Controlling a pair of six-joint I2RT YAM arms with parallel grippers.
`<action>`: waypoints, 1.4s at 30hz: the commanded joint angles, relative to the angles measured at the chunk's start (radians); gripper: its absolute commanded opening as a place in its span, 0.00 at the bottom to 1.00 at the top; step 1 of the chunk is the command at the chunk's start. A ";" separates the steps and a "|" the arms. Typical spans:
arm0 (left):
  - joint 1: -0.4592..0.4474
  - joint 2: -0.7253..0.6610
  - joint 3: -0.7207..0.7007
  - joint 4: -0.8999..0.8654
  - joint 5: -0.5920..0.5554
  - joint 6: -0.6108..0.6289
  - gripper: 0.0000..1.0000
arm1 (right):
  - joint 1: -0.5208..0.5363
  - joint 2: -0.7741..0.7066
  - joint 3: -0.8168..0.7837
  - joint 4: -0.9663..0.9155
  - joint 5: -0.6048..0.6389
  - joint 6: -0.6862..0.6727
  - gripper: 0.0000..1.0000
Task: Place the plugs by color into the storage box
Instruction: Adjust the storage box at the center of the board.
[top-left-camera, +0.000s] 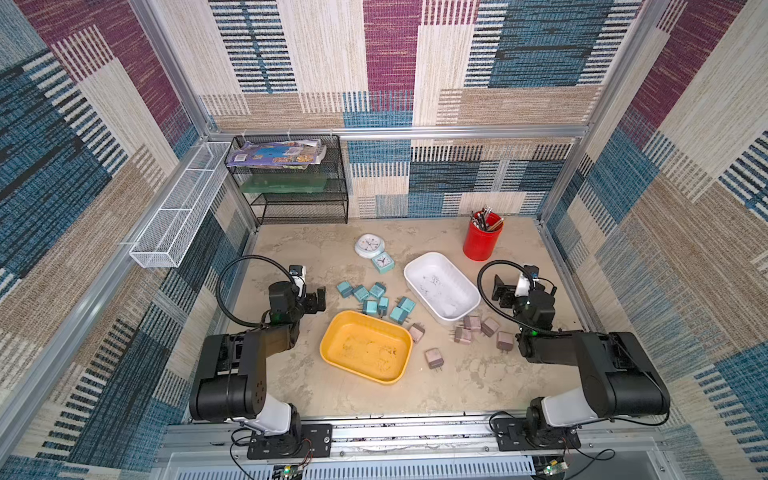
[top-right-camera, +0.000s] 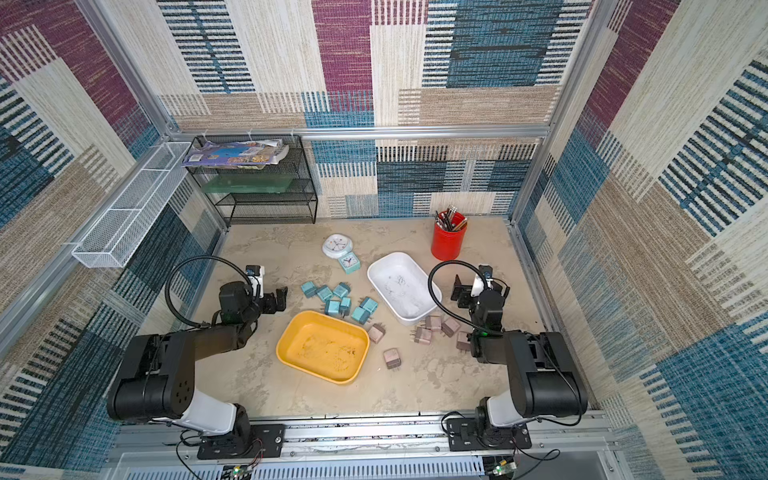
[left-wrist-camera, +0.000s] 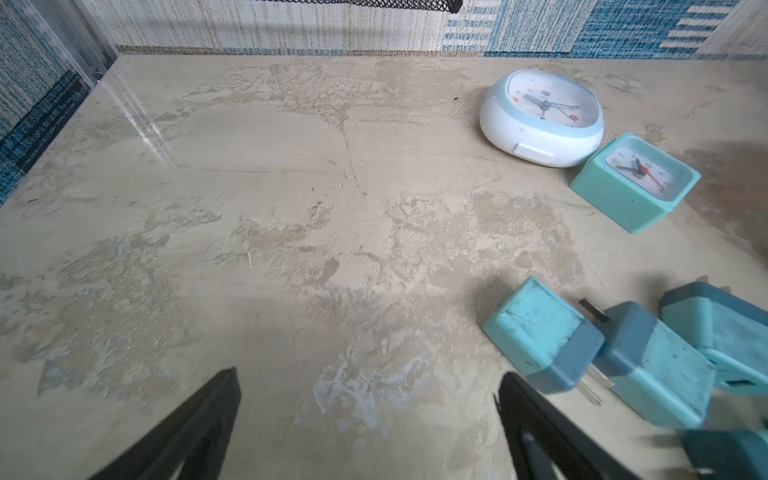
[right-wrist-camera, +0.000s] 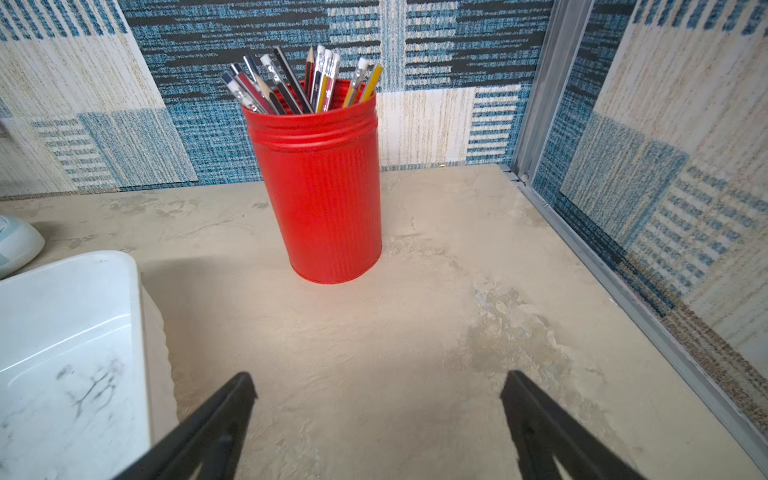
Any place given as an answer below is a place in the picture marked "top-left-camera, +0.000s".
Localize pink plug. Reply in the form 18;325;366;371
462;315;482;332
481;318;500;337
496;331;515;352
408;324;426;343
453;327;473;345
424;348;444;370

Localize white plastic tray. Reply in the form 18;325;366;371
404;252;481;328

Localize yellow plastic tray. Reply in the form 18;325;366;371
319;310;413;385

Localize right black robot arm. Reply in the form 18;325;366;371
476;260;671;451

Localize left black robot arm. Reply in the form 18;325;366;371
189;254;333;462

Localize teal plug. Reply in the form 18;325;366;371
389;306;409;325
352;285;370;303
398;296;416;315
336;281;353;298
362;299;379;316
377;296;389;318
369;282;387;300

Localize red pen cup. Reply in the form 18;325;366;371
463;217;503;261

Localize white round clock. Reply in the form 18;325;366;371
354;233;386;259

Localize small teal alarm clock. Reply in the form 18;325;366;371
371;252;395;274

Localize pens in cup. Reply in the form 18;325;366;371
472;206;504;232

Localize green folder in shelf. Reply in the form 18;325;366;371
240;173;328;194

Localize colourful magazine on shelf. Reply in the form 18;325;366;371
225;140;328;170

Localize black wire mesh shelf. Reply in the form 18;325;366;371
225;134;349;226

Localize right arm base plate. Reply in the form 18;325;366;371
489;414;581;452

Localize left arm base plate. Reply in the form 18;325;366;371
246;423;333;461

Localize white wire wall basket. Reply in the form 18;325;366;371
130;142;228;269

